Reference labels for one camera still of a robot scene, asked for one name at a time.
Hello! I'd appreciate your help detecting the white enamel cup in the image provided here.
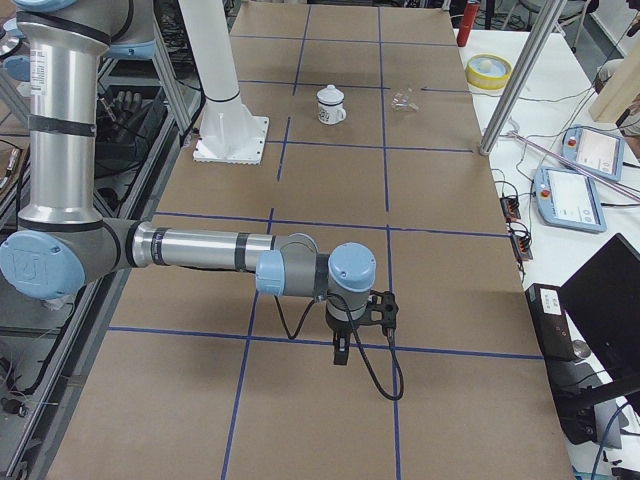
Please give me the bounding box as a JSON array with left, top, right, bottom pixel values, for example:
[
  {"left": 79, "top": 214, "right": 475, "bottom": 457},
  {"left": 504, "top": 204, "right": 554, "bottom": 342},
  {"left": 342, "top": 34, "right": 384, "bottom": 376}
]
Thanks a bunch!
[{"left": 317, "top": 103, "right": 347, "bottom": 125}]

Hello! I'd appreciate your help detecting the near orange connector block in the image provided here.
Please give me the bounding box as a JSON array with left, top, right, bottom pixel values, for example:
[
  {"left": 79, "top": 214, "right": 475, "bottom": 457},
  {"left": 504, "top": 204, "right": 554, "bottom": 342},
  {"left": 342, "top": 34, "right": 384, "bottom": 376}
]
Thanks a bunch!
[{"left": 507, "top": 221, "right": 533, "bottom": 261}]

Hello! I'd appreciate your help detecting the far teach pendant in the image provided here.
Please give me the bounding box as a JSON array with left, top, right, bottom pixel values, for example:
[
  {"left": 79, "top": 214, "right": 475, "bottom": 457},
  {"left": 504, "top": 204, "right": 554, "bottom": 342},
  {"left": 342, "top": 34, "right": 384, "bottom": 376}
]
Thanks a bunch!
[{"left": 562, "top": 125, "right": 624, "bottom": 181}]

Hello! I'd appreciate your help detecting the wooden board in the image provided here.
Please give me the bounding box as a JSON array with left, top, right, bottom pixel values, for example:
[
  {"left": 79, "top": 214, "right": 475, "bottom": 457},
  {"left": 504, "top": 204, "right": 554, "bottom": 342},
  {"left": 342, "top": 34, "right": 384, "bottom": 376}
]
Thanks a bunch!
[{"left": 589, "top": 42, "right": 639, "bottom": 123}]

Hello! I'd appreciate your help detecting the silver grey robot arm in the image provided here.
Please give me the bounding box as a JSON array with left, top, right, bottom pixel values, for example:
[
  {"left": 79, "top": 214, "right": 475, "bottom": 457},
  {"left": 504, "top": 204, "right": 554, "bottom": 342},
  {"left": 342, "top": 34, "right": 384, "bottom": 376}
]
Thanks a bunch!
[{"left": 1, "top": 1, "right": 376, "bottom": 365}]

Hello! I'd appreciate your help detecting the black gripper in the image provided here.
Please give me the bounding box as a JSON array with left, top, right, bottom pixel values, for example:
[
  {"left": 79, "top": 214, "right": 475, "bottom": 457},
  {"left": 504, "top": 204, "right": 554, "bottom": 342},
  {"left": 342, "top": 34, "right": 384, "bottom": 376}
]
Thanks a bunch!
[{"left": 326, "top": 316, "right": 353, "bottom": 366}]

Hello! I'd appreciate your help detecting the red bottle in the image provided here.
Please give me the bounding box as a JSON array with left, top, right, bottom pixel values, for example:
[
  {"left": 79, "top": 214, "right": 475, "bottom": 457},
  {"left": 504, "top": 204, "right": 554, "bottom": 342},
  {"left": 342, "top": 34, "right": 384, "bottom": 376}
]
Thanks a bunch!
[{"left": 456, "top": 0, "right": 481, "bottom": 47}]

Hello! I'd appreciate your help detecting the yellow tape roll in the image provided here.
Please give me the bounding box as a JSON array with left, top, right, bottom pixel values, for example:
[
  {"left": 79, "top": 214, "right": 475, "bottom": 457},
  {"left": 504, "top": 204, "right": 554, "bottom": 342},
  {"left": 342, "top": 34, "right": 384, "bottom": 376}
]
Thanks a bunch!
[{"left": 465, "top": 54, "right": 513, "bottom": 91}]

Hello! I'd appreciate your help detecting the aluminium frame post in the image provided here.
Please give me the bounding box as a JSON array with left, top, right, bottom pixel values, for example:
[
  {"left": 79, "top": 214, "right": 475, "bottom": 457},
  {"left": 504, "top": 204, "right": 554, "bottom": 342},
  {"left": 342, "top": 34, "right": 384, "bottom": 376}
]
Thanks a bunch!
[{"left": 479, "top": 0, "right": 567, "bottom": 156}]

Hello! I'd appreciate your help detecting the black computer box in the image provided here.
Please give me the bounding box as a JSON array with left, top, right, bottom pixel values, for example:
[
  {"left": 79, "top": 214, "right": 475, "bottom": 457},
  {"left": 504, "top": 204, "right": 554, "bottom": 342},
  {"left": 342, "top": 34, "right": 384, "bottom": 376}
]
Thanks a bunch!
[{"left": 525, "top": 283, "right": 578, "bottom": 362}]

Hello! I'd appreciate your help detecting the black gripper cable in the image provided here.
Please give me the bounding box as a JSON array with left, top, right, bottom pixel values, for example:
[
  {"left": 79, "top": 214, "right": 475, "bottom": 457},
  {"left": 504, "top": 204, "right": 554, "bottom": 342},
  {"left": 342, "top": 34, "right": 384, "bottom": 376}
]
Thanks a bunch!
[{"left": 274, "top": 293, "right": 404, "bottom": 401}]

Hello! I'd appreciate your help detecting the white cup lid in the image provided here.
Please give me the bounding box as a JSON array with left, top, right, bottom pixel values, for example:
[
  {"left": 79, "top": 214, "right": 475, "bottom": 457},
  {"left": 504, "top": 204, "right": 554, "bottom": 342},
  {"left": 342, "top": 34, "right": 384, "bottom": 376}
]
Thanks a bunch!
[{"left": 316, "top": 85, "right": 344, "bottom": 106}]

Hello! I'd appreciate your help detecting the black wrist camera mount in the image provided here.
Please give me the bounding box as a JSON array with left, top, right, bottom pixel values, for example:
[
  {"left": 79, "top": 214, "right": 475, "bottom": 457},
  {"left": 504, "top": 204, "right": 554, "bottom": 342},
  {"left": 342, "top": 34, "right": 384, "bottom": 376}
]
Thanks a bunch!
[{"left": 359, "top": 290, "right": 399, "bottom": 340}]

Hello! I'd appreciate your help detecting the near teach pendant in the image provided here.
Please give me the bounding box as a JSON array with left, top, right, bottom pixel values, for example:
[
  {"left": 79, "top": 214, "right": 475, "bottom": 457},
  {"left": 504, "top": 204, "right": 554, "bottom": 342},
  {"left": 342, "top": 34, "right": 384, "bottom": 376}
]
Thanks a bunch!
[{"left": 534, "top": 167, "right": 607, "bottom": 233}]

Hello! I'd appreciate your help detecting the teach pendant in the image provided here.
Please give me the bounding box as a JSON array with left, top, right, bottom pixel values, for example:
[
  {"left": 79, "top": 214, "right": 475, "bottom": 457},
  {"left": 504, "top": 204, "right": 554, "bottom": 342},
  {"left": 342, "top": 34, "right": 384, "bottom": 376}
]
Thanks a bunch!
[
  {"left": 534, "top": 167, "right": 607, "bottom": 233},
  {"left": 562, "top": 125, "right": 624, "bottom": 181}
]

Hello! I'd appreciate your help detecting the far orange connector block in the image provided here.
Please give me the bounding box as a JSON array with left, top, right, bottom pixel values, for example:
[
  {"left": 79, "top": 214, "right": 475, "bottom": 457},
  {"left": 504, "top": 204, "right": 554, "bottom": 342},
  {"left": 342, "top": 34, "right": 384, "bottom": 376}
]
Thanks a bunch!
[{"left": 500, "top": 181, "right": 521, "bottom": 221}]

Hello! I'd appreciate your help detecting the orange connector block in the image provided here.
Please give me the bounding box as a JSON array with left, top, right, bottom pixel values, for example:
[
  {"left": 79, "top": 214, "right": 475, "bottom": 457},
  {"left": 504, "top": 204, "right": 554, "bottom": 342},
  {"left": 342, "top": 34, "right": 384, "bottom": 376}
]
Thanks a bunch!
[
  {"left": 507, "top": 221, "right": 533, "bottom": 261},
  {"left": 500, "top": 181, "right": 521, "bottom": 221}
]

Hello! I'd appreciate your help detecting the white column pedestal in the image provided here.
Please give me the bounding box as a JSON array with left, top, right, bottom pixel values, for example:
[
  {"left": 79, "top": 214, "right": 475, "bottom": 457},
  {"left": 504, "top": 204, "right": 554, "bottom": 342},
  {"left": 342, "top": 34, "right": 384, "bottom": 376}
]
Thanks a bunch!
[{"left": 179, "top": 0, "right": 269, "bottom": 165}]

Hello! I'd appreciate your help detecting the black monitor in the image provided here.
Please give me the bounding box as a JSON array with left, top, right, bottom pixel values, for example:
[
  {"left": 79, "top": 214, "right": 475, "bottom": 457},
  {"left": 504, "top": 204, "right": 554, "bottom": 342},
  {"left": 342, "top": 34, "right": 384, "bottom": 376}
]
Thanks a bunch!
[{"left": 560, "top": 233, "right": 639, "bottom": 374}]

